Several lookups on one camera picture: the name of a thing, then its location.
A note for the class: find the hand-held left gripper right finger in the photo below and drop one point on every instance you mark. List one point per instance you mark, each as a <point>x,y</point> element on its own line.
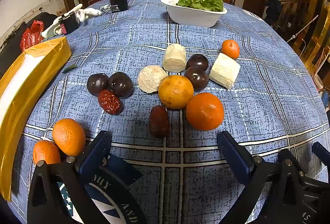
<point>232,154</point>

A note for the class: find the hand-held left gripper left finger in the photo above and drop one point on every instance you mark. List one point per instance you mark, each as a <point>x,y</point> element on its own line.
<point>92,153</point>

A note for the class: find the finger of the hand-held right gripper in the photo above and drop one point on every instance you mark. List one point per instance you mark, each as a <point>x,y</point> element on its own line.
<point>321,151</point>

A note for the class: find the medium orange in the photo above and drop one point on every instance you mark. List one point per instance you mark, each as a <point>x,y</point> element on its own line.
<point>68,137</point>
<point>46,153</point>

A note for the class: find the large deep orange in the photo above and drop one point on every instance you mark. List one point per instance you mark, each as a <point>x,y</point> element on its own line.
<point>205,111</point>

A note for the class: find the wrinkled red date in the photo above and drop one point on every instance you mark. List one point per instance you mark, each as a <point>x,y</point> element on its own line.
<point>110,102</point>

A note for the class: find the dark purple plum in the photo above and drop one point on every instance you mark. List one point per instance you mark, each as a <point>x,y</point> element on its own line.
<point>196,78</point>
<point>97,84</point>
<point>120,84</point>
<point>197,61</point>

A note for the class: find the dark brown date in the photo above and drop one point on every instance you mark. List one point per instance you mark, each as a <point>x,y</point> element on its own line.
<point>159,122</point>

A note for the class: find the yellowish orange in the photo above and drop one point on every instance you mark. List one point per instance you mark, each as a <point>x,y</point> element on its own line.
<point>176,91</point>

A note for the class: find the yellow taped foam box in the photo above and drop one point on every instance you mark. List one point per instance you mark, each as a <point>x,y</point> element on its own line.
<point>15,100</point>

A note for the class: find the white peeled yam chunk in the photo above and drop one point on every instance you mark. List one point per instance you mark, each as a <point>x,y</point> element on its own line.
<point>174,57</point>
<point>224,70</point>
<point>152,79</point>

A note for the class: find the blue plaid tablecloth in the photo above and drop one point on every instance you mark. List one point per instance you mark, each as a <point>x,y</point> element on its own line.
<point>257,100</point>

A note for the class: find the small green leaf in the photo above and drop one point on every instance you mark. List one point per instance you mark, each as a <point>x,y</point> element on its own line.
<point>70,68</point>

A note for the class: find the small mandarin orange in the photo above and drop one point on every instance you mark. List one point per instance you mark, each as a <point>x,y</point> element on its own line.
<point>230,48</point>

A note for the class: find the thin metal rod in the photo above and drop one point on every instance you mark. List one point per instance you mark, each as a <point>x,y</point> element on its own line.
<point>303,28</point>

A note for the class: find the dark maroon box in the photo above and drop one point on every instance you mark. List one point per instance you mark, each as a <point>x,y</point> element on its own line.
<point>69,25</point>

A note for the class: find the red plastic bag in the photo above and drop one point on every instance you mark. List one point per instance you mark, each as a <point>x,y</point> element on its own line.
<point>31,36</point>

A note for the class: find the black sofa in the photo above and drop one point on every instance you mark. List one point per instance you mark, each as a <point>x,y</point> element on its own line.
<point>14,43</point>

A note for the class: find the wooden stair railing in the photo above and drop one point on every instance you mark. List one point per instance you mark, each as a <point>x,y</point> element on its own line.
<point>294,18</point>

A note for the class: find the white hand-shaped holder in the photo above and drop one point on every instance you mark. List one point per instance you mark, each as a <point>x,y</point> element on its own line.
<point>86,12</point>

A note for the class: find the white bowl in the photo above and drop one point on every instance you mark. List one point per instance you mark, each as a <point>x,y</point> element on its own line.
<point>190,18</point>

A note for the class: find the black battery box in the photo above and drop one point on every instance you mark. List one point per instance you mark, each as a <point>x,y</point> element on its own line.
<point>118,3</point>

